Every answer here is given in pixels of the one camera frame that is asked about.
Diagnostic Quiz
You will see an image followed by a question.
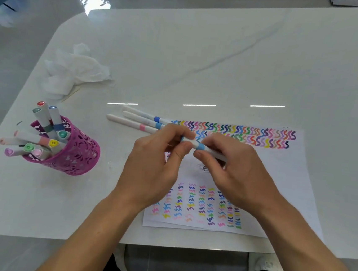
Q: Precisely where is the person's right hand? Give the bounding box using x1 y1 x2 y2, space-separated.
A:
187 130 293 220

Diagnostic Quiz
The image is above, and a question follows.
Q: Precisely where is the person's left hand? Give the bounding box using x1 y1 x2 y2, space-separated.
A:
112 119 197 217

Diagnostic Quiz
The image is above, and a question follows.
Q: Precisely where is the pale blue banded white marker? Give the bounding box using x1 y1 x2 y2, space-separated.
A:
178 136 229 163

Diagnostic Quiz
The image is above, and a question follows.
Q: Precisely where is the sky blue banded white marker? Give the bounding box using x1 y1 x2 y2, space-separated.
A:
121 110 170 131

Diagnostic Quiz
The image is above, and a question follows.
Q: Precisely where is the royal blue banded white marker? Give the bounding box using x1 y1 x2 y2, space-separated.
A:
121 105 173 125

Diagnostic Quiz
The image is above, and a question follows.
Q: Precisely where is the pink perforated pen holder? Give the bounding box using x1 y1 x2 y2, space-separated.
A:
21 112 104 179

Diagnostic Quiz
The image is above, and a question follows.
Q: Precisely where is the yellow banded white marker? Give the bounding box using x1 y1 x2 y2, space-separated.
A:
48 139 67 155

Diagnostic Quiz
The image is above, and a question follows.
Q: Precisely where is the salmon banded white marker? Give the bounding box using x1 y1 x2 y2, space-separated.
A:
12 128 53 148

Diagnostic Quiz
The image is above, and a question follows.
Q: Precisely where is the grey green banded white marker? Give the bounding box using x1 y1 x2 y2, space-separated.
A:
30 107 53 134

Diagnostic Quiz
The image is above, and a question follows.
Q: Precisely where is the red banded white marker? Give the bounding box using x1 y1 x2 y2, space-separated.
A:
35 100 55 125

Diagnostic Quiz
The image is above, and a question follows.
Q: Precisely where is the lilac banded white marker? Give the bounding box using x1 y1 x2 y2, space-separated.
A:
4 144 28 159

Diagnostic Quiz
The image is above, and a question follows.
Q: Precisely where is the peach banded white marker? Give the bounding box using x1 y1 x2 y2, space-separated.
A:
0 136 25 148

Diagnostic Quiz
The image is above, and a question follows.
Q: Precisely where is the person's left forearm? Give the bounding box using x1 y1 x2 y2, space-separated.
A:
33 187 148 271

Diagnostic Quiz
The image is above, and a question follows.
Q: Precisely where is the person's right forearm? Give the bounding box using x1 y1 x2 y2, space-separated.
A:
251 198 358 271

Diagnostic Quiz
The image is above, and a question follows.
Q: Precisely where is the person's right white shoe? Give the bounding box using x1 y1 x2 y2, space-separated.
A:
247 252 288 271

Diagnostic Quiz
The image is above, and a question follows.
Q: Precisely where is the crumpled white tissue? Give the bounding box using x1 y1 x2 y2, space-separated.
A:
39 39 116 104

